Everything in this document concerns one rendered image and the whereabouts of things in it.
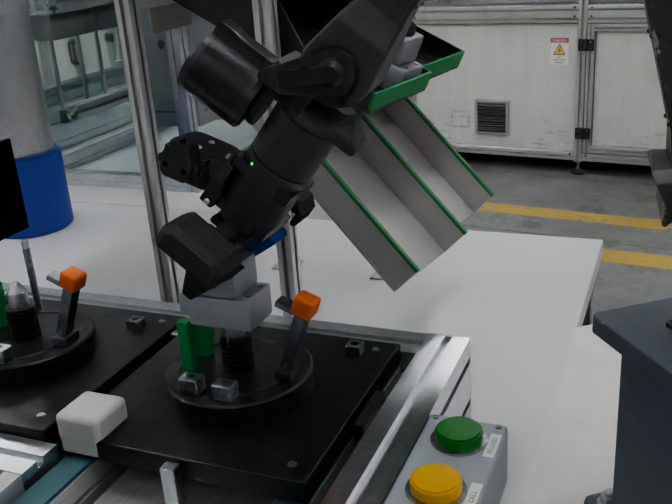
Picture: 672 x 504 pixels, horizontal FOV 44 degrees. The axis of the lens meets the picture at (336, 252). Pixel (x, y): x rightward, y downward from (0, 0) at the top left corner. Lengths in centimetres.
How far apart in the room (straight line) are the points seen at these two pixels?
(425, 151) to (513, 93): 369
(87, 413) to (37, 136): 95
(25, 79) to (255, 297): 97
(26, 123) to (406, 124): 76
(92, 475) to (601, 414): 53
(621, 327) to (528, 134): 420
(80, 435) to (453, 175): 63
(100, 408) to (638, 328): 46
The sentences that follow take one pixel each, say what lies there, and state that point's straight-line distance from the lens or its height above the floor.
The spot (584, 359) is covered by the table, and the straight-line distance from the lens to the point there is 107.
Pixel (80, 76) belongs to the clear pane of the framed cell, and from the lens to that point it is 192.
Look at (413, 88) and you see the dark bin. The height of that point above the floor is 120.
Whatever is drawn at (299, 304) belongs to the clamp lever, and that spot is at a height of 107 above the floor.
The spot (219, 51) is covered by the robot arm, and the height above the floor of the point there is 129.
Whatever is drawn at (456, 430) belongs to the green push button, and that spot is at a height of 97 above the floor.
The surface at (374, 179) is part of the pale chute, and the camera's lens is 103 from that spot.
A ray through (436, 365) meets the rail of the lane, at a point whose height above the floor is 96.
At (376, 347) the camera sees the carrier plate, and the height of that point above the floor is 97.
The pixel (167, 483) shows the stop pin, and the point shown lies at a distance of 73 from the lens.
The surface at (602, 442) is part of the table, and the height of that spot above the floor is 86.
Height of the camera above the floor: 137
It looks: 21 degrees down
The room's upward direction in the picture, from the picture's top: 4 degrees counter-clockwise
